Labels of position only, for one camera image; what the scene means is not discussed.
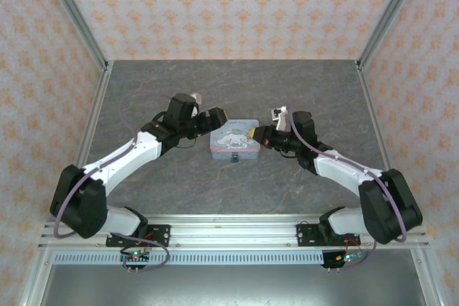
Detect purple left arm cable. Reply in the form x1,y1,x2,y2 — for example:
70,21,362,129
52,90,176,272

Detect grey slotted cable duct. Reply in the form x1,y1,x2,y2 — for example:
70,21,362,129
53,251,363,266

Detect grey metal sheet shelf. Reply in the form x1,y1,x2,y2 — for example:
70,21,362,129
38,264,428,306

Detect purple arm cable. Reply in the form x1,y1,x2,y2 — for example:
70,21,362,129
288,103,408,271
52,90,176,272

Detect aluminium corner post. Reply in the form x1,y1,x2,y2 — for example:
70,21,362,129
38,0,109,69
357,0,427,69

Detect aluminium side rail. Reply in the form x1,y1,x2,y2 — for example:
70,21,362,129
356,60,392,171
76,60,114,166

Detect aluminium cross rail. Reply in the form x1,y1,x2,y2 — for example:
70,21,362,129
37,214,430,249

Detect light blue cartoon tin box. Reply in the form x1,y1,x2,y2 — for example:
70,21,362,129
209,118,262,161

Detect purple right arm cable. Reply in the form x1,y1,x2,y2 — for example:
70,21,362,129
288,103,408,271

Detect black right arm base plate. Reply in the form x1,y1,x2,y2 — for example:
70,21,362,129
296,223,356,248

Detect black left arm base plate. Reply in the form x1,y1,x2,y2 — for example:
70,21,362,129
105,224,171,248

